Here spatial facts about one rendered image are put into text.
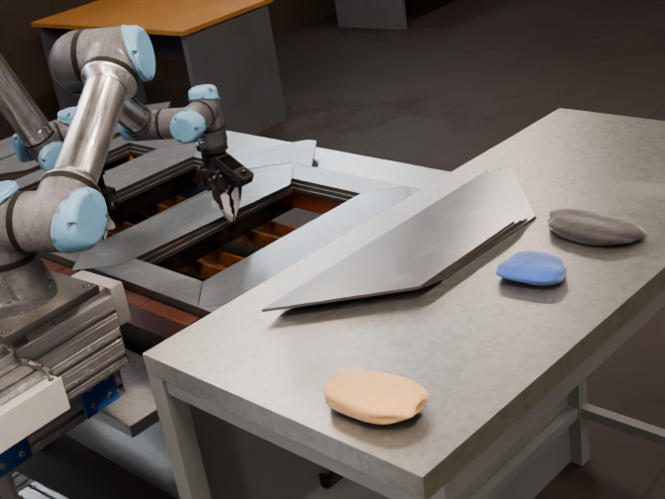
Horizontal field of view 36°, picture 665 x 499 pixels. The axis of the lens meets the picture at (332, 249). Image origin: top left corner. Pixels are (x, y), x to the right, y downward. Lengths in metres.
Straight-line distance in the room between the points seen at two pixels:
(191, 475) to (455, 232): 0.65
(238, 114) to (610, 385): 3.22
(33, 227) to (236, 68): 4.07
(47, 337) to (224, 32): 3.93
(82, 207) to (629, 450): 1.82
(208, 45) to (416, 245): 3.97
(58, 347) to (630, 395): 1.89
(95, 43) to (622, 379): 2.02
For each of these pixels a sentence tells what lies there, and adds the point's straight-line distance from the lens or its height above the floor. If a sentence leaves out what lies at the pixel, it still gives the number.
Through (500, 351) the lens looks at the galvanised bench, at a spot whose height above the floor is 1.05.
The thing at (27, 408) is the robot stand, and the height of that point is 0.93.
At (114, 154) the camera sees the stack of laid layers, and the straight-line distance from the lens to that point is 3.48.
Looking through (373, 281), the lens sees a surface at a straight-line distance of 1.78.
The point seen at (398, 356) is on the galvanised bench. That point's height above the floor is 1.05.
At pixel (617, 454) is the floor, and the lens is 3.11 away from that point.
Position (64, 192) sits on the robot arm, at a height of 1.26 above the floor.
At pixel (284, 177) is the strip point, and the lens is 2.94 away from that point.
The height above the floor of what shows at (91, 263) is 0.85.
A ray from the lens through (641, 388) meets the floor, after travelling 3.38.
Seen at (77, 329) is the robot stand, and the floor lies 0.95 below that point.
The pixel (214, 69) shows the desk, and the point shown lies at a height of 0.46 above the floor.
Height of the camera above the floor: 1.89
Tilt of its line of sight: 25 degrees down
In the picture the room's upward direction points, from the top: 9 degrees counter-clockwise
